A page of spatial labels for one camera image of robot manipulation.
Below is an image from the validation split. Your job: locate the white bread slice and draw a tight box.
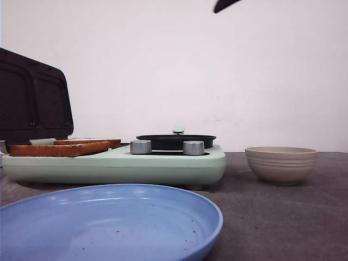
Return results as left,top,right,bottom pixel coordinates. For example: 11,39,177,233
9,141,111,157
53,138,121,148

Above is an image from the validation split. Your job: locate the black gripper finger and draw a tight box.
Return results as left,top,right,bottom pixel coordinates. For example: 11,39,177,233
213,0,241,14

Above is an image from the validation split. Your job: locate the beige ribbed bowl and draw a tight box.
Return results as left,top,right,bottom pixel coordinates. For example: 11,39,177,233
245,146,318,185

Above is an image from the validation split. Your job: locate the breakfast maker hinged lid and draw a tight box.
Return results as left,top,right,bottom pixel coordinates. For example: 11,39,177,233
1,48,74,151

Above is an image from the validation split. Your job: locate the mint green breakfast maker base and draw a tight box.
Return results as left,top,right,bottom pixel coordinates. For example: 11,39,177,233
2,145,226,189

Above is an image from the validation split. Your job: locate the right silver control knob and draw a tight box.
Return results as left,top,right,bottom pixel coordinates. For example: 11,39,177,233
183,141,205,156

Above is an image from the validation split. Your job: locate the silver control knob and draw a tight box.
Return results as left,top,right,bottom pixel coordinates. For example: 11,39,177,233
183,141,205,156
130,140,152,154

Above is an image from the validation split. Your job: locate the black frying pan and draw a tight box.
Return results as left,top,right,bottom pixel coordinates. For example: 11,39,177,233
136,126,216,151

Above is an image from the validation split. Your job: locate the blue plate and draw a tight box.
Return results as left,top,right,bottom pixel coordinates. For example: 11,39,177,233
1,184,223,260

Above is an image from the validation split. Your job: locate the left silver control knob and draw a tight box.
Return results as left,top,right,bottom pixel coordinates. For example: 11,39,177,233
130,140,152,154

